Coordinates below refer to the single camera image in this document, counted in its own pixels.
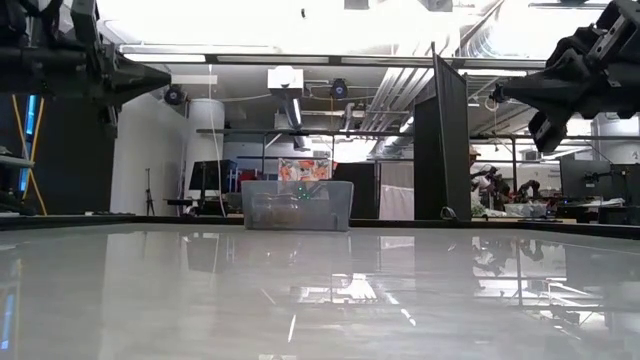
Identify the black metal shelf rack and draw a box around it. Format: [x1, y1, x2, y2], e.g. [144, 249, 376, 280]
[195, 127, 416, 221]

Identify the yellow stand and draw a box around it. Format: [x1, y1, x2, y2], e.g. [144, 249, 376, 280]
[10, 94, 49, 217]

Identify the round black ceiling camera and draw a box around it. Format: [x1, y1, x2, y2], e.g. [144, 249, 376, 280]
[329, 78, 350, 100]
[164, 84, 185, 106]

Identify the white cloth screen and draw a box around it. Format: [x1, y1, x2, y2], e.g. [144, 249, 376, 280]
[378, 160, 416, 221]

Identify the black overhead frame beam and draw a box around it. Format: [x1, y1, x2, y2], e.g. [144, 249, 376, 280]
[119, 51, 549, 71]

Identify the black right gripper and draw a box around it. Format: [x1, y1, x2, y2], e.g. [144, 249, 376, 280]
[499, 0, 640, 122]

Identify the large black office monitor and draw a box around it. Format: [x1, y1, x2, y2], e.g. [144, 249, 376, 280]
[558, 158, 612, 200]

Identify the person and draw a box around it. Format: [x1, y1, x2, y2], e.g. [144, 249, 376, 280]
[468, 145, 501, 211]

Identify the desk computer monitor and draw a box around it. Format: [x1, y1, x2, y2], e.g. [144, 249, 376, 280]
[18, 94, 39, 194]

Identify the white round column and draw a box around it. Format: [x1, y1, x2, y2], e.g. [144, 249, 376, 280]
[183, 98, 226, 201]

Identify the black monitor on stand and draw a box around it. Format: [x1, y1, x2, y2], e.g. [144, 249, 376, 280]
[188, 159, 239, 216]

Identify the white ceiling box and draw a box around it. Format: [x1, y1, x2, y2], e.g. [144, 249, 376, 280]
[266, 65, 305, 91]

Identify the grey side desk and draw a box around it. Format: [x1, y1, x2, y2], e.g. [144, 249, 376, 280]
[0, 154, 35, 169]

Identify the floral picture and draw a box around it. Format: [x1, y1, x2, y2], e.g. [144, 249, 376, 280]
[277, 157, 332, 183]

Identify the black tripod stand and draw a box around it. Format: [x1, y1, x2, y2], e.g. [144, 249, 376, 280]
[143, 167, 156, 216]

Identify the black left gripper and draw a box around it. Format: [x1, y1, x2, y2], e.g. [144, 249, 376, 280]
[69, 0, 173, 109]

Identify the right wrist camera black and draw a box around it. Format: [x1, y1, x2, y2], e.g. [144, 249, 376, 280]
[528, 110, 569, 154]

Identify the grey translucent plastic bin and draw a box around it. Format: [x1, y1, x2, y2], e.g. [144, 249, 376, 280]
[240, 179, 355, 233]

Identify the black partition panel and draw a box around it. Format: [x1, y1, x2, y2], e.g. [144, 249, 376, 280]
[413, 42, 472, 222]

